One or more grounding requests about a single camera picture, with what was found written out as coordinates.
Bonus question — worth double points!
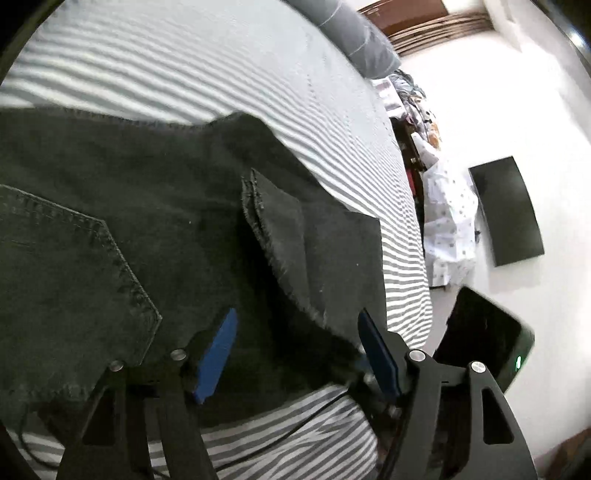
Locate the white patterned cloth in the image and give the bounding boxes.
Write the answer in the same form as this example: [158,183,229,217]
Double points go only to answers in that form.
[422,138,479,289]

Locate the brown wooden door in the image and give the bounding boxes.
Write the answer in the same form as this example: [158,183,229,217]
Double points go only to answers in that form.
[362,0,448,23]

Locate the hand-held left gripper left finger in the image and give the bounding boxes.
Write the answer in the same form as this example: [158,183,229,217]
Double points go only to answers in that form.
[58,308,238,480]

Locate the dark denim pants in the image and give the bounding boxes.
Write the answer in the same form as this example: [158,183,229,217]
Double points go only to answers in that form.
[0,106,386,430]

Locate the black wall television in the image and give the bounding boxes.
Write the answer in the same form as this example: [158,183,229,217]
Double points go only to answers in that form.
[468,156,544,267]

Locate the grey white striped bed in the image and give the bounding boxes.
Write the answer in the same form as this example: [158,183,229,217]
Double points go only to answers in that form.
[0,0,435,480]

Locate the rolled grey checked duvet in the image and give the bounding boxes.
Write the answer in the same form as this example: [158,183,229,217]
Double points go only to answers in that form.
[284,0,402,79]

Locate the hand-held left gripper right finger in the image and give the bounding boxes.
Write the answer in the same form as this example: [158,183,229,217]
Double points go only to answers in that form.
[358,309,539,480]

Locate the brown striped curtain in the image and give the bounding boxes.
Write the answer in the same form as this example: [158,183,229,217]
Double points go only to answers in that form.
[388,13,490,57]

